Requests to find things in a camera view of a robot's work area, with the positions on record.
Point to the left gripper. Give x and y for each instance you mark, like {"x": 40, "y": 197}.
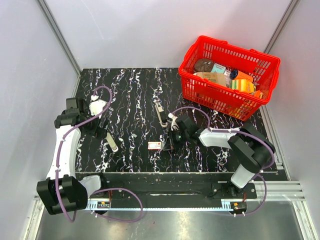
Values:
{"x": 92, "y": 132}

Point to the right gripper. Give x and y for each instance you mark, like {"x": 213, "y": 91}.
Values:
{"x": 168, "y": 145}

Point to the red white staple box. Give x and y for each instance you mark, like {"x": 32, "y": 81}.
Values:
{"x": 155, "y": 145}

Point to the white stapler base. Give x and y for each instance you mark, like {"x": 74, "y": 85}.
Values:
{"x": 161, "y": 114}

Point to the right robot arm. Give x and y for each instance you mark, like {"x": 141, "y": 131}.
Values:
{"x": 253, "y": 151}

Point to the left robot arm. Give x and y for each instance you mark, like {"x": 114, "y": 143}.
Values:
{"x": 61, "y": 192}

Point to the cardboard box in basket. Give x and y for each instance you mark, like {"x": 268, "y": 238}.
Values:
{"x": 214, "y": 77}

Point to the brown round package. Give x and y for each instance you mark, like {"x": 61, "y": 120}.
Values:
{"x": 203, "y": 65}

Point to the teal small box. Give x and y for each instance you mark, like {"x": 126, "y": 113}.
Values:
{"x": 218, "y": 68}

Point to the blue cap bottle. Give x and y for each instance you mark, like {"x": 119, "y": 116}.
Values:
{"x": 234, "y": 74}

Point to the orange green carton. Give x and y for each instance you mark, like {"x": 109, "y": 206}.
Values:
{"x": 243, "y": 85}

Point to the red shopping basket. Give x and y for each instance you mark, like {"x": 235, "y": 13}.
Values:
{"x": 257, "y": 67}

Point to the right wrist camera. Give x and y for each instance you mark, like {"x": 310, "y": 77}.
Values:
{"x": 173, "y": 124}

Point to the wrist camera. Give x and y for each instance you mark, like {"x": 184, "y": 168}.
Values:
{"x": 96, "y": 105}
{"x": 173, "y": 124}

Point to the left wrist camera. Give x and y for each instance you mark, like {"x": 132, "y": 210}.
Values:
{"x": 96, "y": 105}

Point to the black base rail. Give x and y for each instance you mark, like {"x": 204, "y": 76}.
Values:
{"x": 169, "y": 184}

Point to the aluminium frame rail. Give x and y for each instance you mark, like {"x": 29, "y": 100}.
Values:
{"x": 123, "y": 199}

